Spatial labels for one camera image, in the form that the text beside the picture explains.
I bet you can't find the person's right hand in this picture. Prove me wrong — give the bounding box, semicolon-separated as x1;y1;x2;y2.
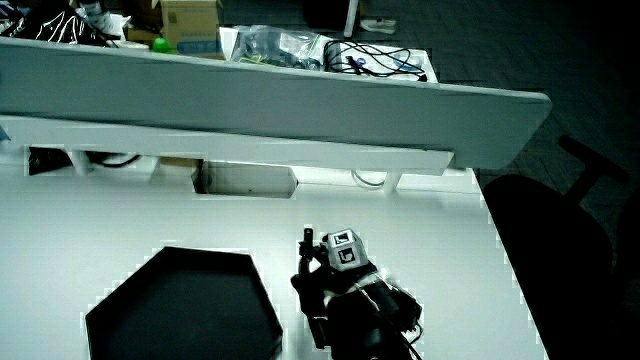
290;225;401;321

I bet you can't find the person's right forearm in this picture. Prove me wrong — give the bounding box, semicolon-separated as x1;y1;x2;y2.
324;285;425;360

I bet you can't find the white desk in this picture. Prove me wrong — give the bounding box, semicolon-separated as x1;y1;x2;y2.
0;144;549;360

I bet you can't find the black hexagonal tray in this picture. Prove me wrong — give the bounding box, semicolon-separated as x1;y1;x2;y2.
83;245;284;360

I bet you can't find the grey partition panel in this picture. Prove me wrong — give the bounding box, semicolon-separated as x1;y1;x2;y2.
0;35;553;170

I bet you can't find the white neighbouring table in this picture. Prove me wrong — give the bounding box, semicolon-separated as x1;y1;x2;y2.
319;41;439;84

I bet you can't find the black office chair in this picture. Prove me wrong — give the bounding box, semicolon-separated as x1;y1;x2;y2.
481;133;640;360

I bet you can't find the clear plastic bag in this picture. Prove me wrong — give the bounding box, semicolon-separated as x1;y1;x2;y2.
230;24;331;71

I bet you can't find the white table leg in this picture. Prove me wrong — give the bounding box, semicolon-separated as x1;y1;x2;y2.
342;0;361;39

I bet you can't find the cardboard box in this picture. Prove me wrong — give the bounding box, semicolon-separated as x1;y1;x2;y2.
159;0;224;57

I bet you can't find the black shiny bag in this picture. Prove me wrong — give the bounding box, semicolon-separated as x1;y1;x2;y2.
0;5;119;48

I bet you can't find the black cable bundle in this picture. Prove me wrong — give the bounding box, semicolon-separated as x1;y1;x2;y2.
322;39;429;83

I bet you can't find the black cable under shelf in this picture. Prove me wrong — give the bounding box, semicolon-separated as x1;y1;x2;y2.
87;151;143;169

